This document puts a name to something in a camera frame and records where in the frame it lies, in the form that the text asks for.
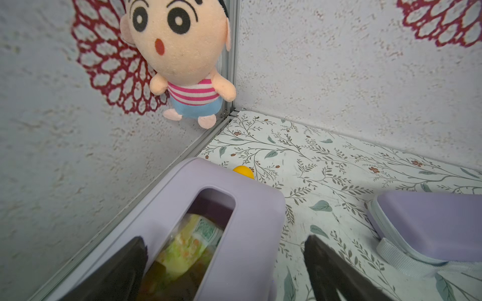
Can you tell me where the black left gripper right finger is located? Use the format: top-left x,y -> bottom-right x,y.
303,235 -> 390,301

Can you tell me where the Shin-chan plush doll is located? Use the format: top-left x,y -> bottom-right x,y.
120,0 -> 237,129

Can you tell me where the purple pencil case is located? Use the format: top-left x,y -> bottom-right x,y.
367,191 -> 481,278

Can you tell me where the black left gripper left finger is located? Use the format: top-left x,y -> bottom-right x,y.
60,237 -> 148,301

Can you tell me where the purple tissue box holder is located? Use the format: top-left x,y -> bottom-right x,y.
47,158 -> 285,300

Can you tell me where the small yellow ball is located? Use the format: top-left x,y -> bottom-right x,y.
233,166 -> 255,179

